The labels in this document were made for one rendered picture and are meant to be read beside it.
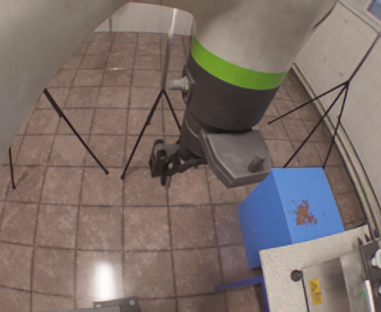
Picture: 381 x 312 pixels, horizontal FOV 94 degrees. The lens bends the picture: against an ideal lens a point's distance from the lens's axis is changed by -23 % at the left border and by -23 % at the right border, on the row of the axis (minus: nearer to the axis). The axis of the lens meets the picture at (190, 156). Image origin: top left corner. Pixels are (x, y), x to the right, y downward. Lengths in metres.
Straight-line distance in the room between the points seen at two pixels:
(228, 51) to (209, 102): 0.05
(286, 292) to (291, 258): 0.15
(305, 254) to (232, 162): 0.92
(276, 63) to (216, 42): 0.05
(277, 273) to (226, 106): 0.87
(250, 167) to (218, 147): 0.04
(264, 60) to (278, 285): 0.91
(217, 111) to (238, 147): 0.04
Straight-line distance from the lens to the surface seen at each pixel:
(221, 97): 0.20
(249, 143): 0.23
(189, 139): 0.27
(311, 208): 1.42
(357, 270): 0.90
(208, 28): 0.18
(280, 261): 1.02
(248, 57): 0.17
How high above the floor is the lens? 1.61
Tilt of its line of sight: 54 degrees down
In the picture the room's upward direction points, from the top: 18 degrees clockwise
